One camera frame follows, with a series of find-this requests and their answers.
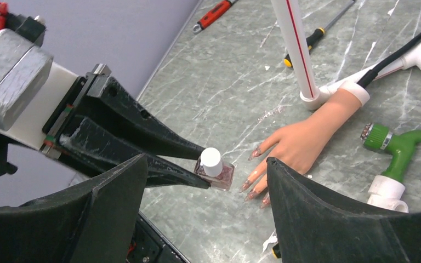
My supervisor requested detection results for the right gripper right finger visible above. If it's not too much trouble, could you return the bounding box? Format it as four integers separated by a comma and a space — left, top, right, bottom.
266, 157, 421, 262

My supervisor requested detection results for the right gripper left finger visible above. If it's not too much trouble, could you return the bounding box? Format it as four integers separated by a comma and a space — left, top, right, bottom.
0, 155, 148, 262

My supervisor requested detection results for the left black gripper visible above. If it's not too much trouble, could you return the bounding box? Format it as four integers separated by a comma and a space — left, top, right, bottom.
39, 64, 211, 190

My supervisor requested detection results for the nail polish bottle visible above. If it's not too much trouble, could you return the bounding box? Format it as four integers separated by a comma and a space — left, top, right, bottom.
194, 147, 235, 191

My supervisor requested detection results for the black yellow screwdriver near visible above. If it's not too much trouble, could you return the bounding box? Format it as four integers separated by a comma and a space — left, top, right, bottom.
263, 231, 281, 259

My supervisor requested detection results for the black yellow screwdriver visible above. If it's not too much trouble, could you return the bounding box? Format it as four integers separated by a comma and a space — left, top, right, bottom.
263, 231, 281, 259
283, 1, 356, 68

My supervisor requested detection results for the mannequin practice hand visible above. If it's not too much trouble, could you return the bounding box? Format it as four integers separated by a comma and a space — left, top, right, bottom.
241, 81, 370, 201

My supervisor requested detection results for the red adjustable wrench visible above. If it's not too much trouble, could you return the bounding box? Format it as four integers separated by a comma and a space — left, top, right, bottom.
192, 0, 237, 35

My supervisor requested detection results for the black yellow screwdriver far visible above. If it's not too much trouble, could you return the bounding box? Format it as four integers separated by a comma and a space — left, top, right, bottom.
283, 1, 356, 68

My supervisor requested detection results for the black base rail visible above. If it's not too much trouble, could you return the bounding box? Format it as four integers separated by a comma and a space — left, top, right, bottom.
126, 212, 190, 263

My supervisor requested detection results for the green hose nozzle fitting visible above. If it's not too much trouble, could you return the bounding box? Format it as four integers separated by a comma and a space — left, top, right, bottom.
360, 123, 421, 213

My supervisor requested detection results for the black suction mount stalk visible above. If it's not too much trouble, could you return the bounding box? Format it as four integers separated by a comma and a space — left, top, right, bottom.
356, 33, 421, 88

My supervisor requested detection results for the white PVC pipe frame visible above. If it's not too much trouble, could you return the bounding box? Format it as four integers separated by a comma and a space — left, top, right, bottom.
270, 0, 421, 111

